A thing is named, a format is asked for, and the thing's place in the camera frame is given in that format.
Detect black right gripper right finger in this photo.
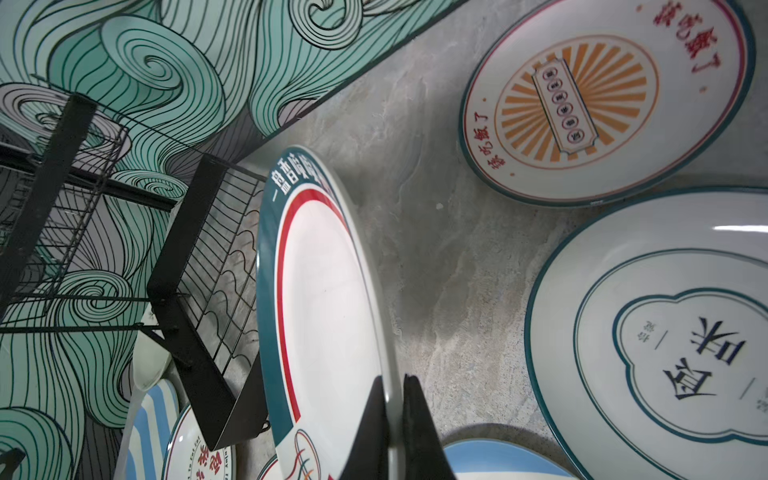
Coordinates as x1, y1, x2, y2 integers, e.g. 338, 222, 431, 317
402, 375, 456, 480

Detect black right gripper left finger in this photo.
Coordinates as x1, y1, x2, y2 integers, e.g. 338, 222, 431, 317
340, 376, 389, 480

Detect green red rimmed white plate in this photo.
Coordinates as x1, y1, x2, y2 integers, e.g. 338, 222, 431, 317
257, 146, 404, 479

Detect blue white striped plate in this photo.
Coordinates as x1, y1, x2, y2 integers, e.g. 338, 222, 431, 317
444, 439, 575, 480
114, 379, 180, 479

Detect orange sunburst plate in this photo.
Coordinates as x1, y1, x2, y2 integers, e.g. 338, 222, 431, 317
258, 455, 283, 480
458, 0, 756, 207

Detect white plate red Chinese characters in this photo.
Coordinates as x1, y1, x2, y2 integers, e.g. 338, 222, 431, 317
160, 405, 236, 480

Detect cream floral plate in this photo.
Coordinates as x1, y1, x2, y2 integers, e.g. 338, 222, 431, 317
132, 332, 171, 392

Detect black wire dish rack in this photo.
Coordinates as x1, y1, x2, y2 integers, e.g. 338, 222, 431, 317
1, 103, 261, 458

